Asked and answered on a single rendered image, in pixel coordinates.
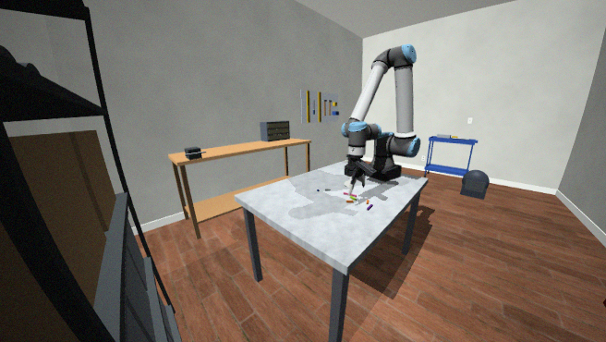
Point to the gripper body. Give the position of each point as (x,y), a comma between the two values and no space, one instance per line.
(352,167)

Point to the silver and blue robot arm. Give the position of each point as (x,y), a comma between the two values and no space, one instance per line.
(404,142)

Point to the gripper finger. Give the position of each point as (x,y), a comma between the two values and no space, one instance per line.
(352,183)
(362,179)

